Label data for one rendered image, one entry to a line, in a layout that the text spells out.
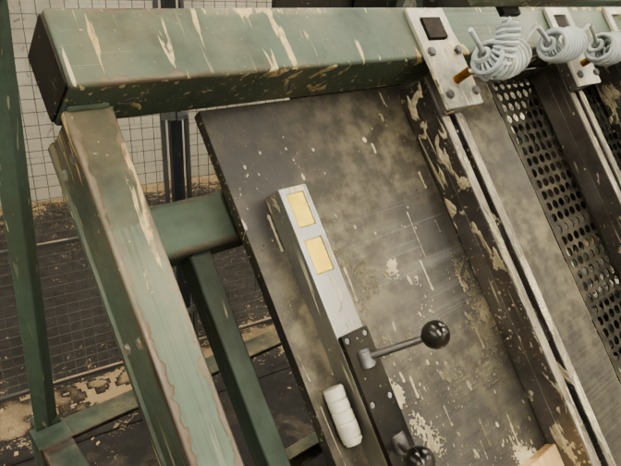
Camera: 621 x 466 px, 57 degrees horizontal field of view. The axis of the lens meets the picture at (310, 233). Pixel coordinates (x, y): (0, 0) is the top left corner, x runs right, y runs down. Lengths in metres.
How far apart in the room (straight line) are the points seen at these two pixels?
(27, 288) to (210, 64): 0.76
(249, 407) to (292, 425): 1.99
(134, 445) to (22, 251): 1.62
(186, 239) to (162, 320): 0.17
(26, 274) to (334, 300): 0.75
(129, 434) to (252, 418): 2.04
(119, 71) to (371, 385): 0.51
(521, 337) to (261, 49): 0.64
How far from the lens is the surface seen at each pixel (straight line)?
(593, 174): 1.43
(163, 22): 0.78
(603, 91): 1.71
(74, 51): 0.71
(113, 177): 0.71
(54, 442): 1.71
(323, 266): 0.81
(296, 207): 0.81
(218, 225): 0.83
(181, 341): 0.68
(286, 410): 2.88
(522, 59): 1.05
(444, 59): 1.06
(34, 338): 1.46
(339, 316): 0.80
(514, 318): 1.05
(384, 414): 0.81
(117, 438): 2.83
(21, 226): 1.27
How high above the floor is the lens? 1.93
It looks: 25 degrees down
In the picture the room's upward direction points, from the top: 3 degrees clockwise
